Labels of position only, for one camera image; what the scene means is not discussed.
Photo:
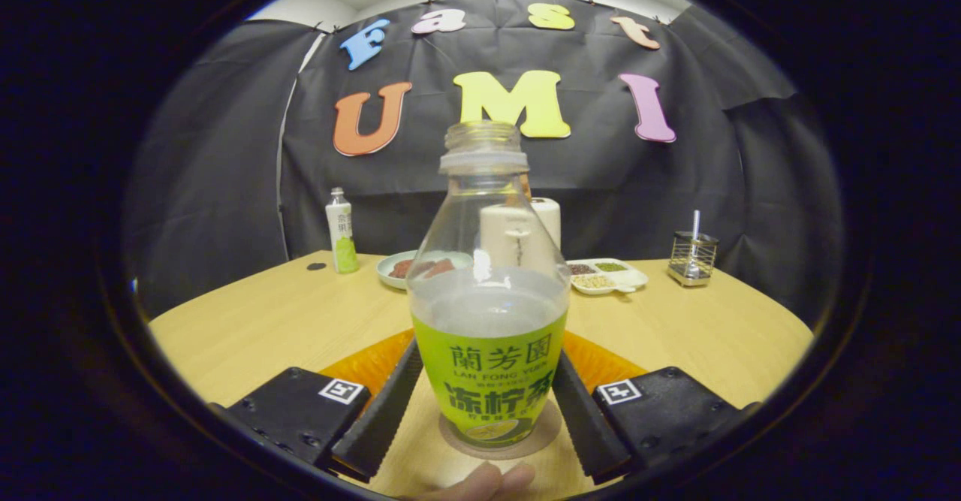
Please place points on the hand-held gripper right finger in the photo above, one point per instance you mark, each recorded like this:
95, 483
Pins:
589, 426

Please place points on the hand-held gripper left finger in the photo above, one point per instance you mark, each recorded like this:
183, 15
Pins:
383, 411

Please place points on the round brown coaster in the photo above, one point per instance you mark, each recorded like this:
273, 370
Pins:
542, 430

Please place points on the green label juice bottle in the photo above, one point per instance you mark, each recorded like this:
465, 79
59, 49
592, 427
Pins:
488, 381

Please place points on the slim white green bottle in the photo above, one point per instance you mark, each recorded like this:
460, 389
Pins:
341, 230

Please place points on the pale green plate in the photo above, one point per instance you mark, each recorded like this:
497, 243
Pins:
385, 270

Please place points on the brown food piece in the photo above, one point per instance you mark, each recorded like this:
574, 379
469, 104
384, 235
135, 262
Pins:
439, 267
402, 269

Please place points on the wooden table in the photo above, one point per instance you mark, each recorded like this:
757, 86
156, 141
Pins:
263, 321

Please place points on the white divided tray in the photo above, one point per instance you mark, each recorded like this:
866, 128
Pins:
634, 279

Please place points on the cream toaster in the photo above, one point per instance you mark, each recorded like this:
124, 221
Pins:
549, 223

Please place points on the white straw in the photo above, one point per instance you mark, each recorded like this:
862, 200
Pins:
695, 227

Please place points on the toast slice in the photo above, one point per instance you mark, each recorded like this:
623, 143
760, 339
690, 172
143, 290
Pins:
527, 188

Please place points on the black backdrop cloth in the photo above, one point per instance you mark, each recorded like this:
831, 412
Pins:
225, 148

